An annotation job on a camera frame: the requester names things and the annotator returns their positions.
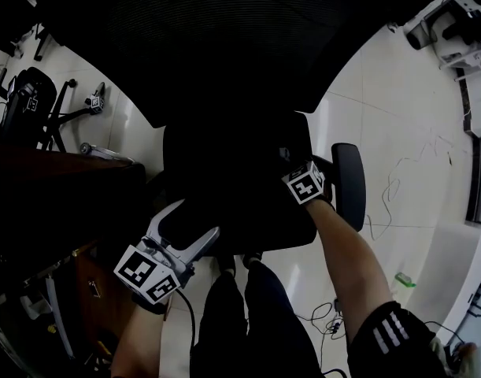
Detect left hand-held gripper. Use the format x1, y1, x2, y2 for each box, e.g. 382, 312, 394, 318
113, 198, 222, 305

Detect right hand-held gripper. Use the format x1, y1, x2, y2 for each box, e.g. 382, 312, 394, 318
281, 159, 327, 206

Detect person's right forearm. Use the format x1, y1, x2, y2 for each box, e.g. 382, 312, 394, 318
305, 198, 394, 344

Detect person's left forearm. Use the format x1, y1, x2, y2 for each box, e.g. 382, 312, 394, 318
112, 301, 166, 378

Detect black chair armrest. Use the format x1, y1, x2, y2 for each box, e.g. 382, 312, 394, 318
313, 143, 367, 232

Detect person's left shoe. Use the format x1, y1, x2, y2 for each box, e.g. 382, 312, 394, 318
218, 253, 238, 277

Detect person's shoe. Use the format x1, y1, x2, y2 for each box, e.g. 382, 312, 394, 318
218, 253, 238, 277
242, 250, 264, 269

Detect person's right shoe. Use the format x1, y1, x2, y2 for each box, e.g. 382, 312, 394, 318
242, 250, 264, 269

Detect brown wooden cabinet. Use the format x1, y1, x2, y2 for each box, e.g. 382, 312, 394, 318
72, 240, 166, 369

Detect person's black trousers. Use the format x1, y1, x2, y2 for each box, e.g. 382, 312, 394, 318
189, 260, 324, 378

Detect green plastic object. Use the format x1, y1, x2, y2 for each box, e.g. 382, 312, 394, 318
394, 272, 417, 289

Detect spare hand-held gripper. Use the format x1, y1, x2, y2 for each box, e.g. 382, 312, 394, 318
84, 81, 107, 116
6, 76, 41, 113

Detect white slipper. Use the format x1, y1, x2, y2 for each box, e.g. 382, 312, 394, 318
19, 293, 54, 322

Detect person's black shirt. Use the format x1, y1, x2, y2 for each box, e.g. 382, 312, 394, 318
348, 300, 448, 378

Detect black waste bin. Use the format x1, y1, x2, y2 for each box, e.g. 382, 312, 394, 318
405, 21, 435, 51

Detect white metal table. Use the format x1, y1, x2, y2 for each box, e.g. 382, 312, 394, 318
405, 0, 481, 80

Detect black bag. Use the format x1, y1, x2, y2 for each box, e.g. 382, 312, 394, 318
440, 9, 481, 47

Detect black left wrist strap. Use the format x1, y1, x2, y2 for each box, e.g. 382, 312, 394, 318
131, 291, 167, 315

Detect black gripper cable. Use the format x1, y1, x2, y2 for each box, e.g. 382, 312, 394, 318
176, 287, 198, 347

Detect black tangled floor cable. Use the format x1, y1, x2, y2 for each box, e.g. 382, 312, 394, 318
298, 299, 348, 374

